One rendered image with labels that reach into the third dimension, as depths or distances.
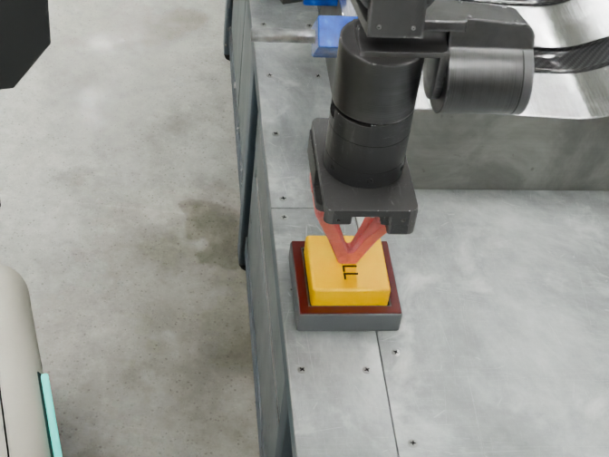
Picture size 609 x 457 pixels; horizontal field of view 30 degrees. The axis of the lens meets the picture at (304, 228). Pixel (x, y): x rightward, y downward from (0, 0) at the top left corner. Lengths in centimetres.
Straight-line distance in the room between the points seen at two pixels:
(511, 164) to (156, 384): 98
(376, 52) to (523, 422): 30
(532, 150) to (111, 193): 128
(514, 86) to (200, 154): 154
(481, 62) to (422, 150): 24
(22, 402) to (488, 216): 72
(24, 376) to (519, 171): 76
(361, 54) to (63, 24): 192
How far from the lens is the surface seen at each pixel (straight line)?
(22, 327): 159
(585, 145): 102
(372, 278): 87
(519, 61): 76
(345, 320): 87
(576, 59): 107
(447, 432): 83
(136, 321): 194
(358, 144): 77
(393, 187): 80
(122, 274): 202
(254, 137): 181
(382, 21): 71
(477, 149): 99
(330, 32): 98
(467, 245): 97
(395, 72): 73
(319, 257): 88
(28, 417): 148
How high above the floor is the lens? 145
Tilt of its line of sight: 43 degrees down
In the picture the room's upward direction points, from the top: 7 degrees clockwise
